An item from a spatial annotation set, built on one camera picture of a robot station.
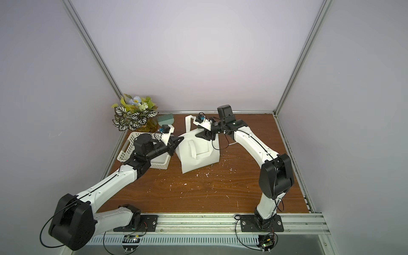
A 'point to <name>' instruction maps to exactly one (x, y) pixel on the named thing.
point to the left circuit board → (130, 239)
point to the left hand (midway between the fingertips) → (184, 138)
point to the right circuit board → (266, 241)
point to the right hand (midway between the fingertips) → (198, 126)
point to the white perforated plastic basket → (127, 150)
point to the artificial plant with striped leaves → (137, 113)
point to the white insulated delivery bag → (195, 152)
